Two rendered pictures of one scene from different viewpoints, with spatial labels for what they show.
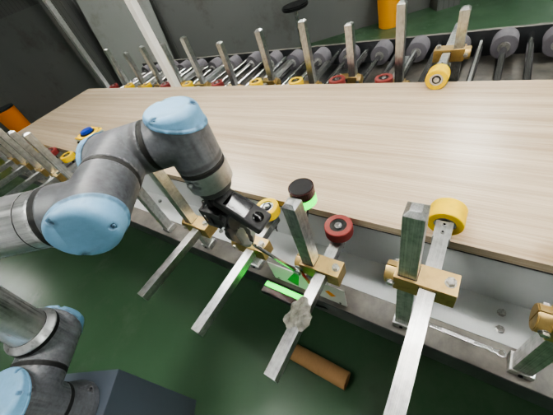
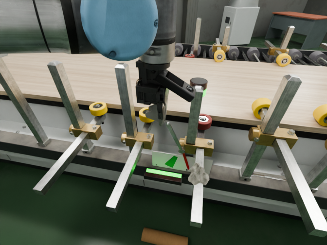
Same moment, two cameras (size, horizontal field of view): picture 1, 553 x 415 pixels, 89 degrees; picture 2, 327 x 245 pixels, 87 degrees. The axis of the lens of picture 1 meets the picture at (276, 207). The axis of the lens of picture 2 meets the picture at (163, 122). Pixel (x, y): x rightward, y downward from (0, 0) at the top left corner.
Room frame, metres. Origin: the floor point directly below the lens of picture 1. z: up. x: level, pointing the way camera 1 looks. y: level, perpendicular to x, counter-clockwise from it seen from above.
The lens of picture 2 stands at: (0.10, 0.34, 1.36)
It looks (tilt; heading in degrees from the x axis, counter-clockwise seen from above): 39 degrees down; 325
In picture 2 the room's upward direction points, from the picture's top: straight up
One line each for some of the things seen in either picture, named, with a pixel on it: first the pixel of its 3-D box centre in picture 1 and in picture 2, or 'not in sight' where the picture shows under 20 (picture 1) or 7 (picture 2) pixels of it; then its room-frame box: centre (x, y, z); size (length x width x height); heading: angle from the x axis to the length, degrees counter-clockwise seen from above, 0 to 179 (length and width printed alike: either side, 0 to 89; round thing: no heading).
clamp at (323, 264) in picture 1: (319, 265); (195, 145); (0.43, -0.05, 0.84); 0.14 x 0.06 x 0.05; 44
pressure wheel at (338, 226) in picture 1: (340, 235); (201, 127); (0.49, -0.14, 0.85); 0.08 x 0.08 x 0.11
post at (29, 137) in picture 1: (63, 170); not in sight; (1.53, 1.00, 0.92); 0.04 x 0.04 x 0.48; 44
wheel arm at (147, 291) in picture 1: (187, 244); (78, 145); (0.72, 0.35, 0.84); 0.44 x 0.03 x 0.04; 134
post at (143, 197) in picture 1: (141, 194); (23, 108); (0.99, 0.49, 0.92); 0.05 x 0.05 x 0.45; 44
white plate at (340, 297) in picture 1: (305, 283); (180, 163); (0.45, 0.00, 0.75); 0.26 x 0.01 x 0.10; 44
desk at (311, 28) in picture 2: not in sight; (295, 29); (2.54, -6.09, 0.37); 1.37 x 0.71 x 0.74; 165
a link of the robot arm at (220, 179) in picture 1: (206, 175); (156, 51); (0.47, 0.10, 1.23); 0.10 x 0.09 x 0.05; 134
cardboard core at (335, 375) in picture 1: (317, 364); (164, 238); (0.43, 0.10, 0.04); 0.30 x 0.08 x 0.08; 44
